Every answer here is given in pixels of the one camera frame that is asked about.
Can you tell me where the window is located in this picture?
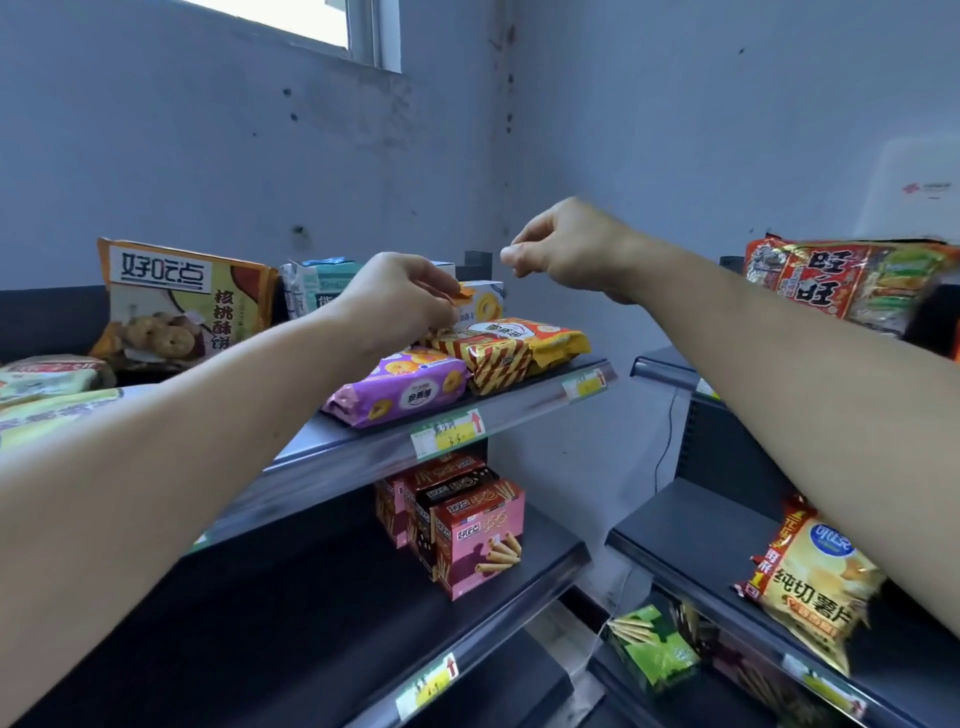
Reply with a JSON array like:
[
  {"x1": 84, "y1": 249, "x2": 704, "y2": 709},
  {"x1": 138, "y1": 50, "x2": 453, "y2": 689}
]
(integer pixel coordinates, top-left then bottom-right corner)
[{"x1": 176, "y1": 0, "x2": 403, "y2": 75}]

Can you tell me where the green snack packet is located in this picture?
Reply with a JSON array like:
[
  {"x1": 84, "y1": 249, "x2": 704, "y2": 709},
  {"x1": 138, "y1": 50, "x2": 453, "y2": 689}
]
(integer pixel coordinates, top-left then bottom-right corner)
[
  {"x1": 0, "y1": 387, "x2": 126, "y2": 453},
  {"x1": 0, "y1": 354, "x2": 118, "y2": 406}
]

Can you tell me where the translucent plastic bag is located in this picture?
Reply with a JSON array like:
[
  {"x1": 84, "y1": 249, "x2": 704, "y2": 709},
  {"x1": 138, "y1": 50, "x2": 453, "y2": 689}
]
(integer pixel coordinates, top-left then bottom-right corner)
[{"x1": 853, "y1": 137, "x2": 960, "y2": 243}]

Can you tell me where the yellow striped cookie packet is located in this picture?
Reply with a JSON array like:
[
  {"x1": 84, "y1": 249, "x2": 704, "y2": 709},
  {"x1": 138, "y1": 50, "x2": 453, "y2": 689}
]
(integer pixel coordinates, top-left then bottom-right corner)
[{"x1": 422, "y1": 320, "x2": 592, "y2": 397}]

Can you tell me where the white teal snack box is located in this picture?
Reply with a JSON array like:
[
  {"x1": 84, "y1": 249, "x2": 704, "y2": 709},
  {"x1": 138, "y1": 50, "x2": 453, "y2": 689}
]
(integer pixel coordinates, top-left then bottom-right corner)
[{"x1": 279, "y1": 257, "x2": 366, "y2": 321}]

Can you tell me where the purple cookie packet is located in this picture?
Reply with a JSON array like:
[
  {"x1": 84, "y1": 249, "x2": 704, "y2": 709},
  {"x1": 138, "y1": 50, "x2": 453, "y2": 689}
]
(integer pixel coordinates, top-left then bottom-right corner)
[{"x1": 321, "y1": 348, "x2": 471, "y2": 429}]

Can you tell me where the orange walnut cookie bag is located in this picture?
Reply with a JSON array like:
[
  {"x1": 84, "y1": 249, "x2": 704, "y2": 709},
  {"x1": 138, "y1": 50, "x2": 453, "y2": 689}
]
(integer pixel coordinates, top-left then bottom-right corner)
[{"x1": 91, "y1": 238, "x2": 279, "y2": 370}]

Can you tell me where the yellow price tag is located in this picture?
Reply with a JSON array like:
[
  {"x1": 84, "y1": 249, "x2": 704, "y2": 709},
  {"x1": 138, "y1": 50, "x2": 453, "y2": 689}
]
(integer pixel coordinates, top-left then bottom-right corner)
[{"x1": 561, "y1": 369, "x2": 609, "y2": 403}]

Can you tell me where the person's left hand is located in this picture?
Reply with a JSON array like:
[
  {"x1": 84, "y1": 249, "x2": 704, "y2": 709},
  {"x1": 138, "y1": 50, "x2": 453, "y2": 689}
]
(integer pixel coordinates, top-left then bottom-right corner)
[{"x1": 330, "y1": 252, "x2": 463, "y2": 369}]

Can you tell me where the white cookie box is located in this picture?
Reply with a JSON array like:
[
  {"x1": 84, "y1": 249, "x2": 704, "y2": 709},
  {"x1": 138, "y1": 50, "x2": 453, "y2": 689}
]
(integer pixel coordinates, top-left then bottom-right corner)
[{"x1": 448, "y1": 280, "x2": 506, "y2": 328}]

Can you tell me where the pink biscuit stick box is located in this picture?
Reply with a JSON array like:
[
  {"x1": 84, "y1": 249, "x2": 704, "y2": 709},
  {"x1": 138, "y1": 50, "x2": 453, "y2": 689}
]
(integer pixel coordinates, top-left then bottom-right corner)
[{"x1": 432, "y1": 480, "x2": 527, "y2": 603}]

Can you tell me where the green biscuit stick box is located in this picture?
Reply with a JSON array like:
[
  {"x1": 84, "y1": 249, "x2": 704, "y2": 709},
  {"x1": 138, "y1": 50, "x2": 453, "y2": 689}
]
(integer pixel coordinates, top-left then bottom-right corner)
[{"x1": 606, "y1": 603, "x2": 703, "y2": 693}]

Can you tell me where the red biscuit stick box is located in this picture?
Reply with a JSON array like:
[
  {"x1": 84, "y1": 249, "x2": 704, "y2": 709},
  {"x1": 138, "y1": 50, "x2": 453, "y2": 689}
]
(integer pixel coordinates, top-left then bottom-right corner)
[{"x1": 374, "y1": 453, "x2": 486, "y2": 550}]

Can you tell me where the person's left forearm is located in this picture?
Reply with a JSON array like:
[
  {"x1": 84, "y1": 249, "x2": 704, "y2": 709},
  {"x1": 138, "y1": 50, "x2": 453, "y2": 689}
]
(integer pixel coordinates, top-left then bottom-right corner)
[{"x1": 0, "y1": 298, "x2": 363, "y2": 728}]

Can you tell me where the dark metal shelf unit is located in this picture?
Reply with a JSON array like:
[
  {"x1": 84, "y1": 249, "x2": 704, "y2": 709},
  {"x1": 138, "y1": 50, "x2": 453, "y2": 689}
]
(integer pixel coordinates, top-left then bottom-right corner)
[{"x1": 585, "y1": 255, "x2": 960, "y2": 728}]

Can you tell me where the red rice cracker bag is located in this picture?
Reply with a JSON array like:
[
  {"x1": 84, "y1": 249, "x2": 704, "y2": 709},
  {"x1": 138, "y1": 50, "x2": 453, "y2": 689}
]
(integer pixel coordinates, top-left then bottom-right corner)
[{"x1": 742, "y1": 235, "x2": 960, "y2": 339}]

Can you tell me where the black cable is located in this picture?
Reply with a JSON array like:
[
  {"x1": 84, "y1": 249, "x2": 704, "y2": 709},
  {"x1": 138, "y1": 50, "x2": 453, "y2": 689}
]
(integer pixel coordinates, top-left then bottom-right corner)
[{"x1": 654, "y1": 390, "x2": 680, "y2": 496}]

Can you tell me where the person's right forearm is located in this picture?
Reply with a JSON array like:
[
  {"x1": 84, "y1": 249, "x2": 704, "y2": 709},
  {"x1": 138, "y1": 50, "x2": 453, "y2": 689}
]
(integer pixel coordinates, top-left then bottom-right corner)
[{"x1": 628, "y1": 238, "x2": 960, "y2": 639}]

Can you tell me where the yellow potato chip bag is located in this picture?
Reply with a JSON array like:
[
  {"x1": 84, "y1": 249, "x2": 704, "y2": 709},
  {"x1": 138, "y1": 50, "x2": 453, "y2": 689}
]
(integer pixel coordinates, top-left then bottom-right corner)
[{"x1": 733, "y1": 495, "x2": 890, "y2": 678}]

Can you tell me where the dark brown biscuit stick box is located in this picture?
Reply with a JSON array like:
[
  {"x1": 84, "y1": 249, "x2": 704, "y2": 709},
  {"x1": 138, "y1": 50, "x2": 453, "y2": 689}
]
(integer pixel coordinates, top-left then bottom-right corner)
[{"x1": 404, "y1": 466, "x2": 501, "y2": 580}]

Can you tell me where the grey metal shelf unit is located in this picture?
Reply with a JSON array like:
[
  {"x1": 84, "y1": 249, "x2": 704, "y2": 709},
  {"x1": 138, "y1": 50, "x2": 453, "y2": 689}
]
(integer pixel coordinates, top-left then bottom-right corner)
[{"x1": 0, "y1": 251, "x2": 621, "y2": 728}]

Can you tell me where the person's right hand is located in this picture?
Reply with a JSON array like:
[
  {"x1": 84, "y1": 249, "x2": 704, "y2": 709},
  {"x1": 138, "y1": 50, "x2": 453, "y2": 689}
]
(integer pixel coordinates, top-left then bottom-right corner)
[{"x1": 500, "y1": 197, "x2": 655, "y2": 306}]

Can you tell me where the green white price tag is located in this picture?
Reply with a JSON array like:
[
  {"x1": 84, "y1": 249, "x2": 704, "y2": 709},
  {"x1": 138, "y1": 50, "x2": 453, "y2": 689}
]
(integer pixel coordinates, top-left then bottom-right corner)
[
  {"x1": 394, "y1": 652, "x2": 461, "y2": 723},
  {"x1": 781, "y1": 652, "x2": 869, "y2": 723},
  {"x1": 410, "y1": 408, "x2": 488, "y2": 461}
]

